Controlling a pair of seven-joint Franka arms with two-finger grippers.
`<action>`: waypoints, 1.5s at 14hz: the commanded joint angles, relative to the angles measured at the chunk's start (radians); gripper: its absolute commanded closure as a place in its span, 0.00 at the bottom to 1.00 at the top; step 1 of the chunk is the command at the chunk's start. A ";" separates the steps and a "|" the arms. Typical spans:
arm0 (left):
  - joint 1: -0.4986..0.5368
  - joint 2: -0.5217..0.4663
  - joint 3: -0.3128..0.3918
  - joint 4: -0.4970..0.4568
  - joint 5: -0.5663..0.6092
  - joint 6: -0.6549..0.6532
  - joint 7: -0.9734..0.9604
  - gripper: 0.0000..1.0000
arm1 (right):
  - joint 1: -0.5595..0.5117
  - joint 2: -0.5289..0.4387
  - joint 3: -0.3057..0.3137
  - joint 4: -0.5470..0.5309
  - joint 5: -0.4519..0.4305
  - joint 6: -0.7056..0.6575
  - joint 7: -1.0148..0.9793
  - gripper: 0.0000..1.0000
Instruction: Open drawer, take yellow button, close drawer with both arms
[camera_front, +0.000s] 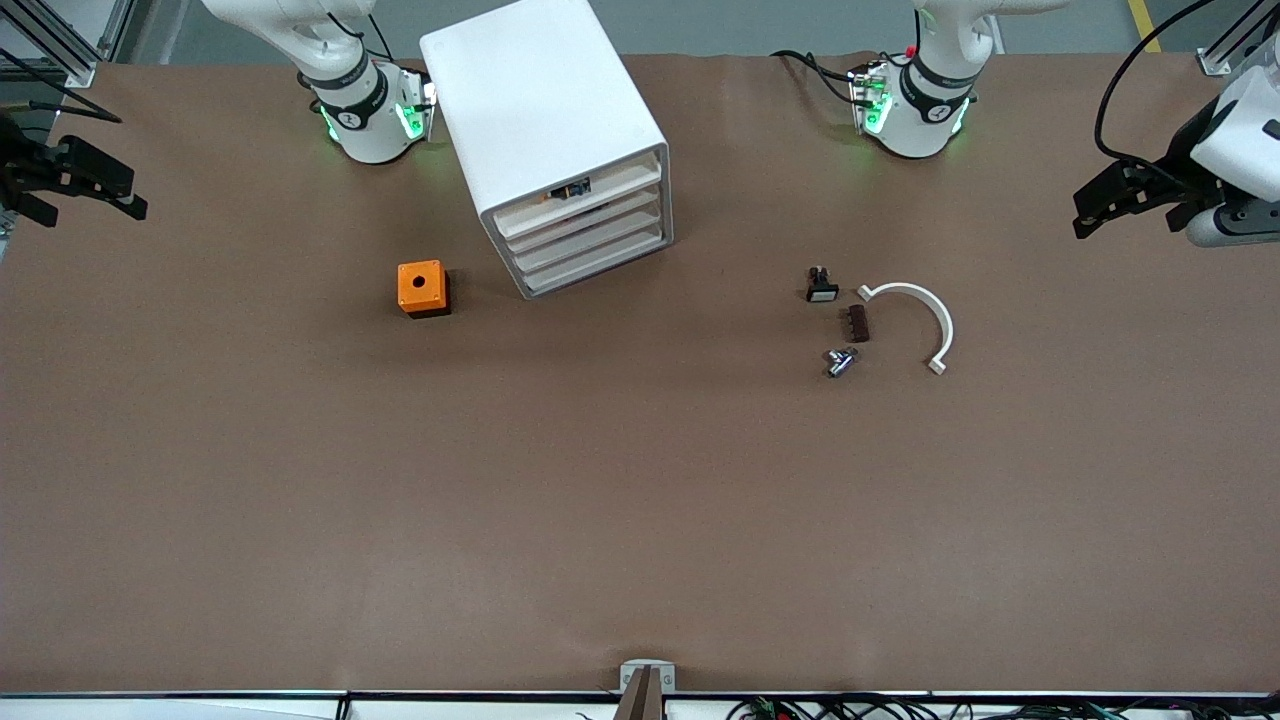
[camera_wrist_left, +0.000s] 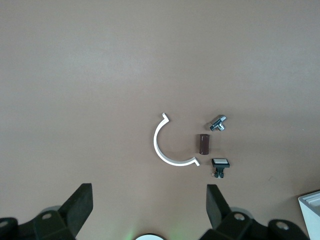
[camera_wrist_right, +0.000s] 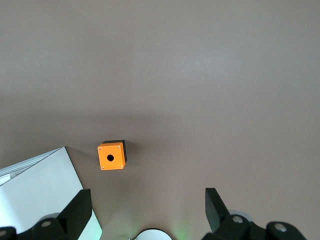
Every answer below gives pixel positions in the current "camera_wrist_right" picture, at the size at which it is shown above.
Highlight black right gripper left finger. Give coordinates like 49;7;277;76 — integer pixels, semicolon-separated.
0;188;93;240

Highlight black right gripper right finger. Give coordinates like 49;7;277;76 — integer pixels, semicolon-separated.
201;187;307;240

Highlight white drawer cabinet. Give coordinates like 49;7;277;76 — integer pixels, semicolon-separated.
0;146;104;240

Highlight orange box with round hole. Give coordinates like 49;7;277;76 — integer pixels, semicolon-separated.
97;139;128;172

